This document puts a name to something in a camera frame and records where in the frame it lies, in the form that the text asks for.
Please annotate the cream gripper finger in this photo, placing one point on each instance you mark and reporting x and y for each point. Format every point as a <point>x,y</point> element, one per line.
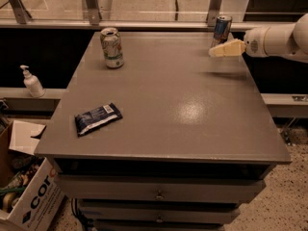
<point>231,48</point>

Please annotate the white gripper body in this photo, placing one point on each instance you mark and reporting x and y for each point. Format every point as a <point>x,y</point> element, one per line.
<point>254,43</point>

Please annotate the blue silver redbull can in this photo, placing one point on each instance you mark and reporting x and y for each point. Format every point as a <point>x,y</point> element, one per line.
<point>222,29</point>

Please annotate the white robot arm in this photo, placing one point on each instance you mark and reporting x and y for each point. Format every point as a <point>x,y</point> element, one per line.
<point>288,41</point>

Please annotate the green white 7up can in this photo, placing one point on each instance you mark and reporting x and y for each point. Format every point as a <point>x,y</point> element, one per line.
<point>111,45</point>

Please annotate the grey drawer cabinet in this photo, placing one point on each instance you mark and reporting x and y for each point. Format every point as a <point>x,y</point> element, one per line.
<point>184,115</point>

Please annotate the top grey drawer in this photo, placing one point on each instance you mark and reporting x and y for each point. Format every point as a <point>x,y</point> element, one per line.
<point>165,189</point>

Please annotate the grey drawer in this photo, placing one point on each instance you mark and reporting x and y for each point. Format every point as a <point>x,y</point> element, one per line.
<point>159,211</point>
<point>165,189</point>

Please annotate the dark blue snack packet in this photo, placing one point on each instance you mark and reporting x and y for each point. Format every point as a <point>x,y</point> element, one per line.
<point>96,118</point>

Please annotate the white pump dispenser bottle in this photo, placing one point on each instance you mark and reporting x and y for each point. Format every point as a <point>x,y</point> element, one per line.
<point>32,82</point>

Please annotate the white cardboard box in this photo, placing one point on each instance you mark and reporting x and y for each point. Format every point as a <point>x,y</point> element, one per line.
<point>30,198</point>

